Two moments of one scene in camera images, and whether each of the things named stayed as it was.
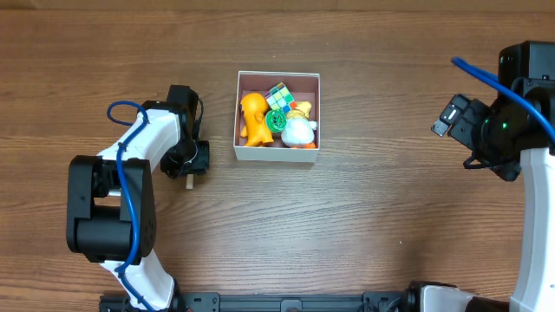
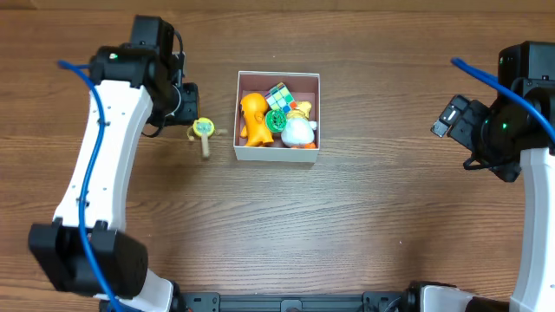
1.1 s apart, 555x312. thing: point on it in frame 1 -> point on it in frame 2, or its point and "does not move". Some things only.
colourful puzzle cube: [279, 98] does not move
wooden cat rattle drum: [190, 181] -> [203, 127]
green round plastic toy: [276, 120] does not move
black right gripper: [470, 126] does not move
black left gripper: [201, 157] -> [189, 104]
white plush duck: [298, 131] does not move
